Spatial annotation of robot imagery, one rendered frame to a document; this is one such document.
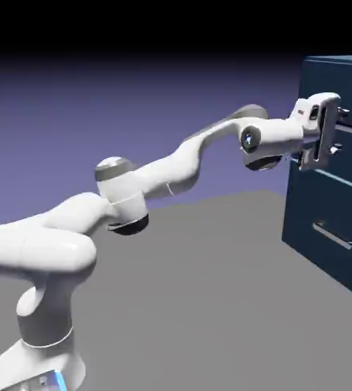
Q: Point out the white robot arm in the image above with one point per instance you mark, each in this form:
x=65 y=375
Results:
x=169 y=171

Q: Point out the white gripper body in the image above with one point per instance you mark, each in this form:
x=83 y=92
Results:
x=330 y=122

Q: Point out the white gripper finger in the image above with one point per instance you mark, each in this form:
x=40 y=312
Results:
x=343 y=111
x=335 y=149

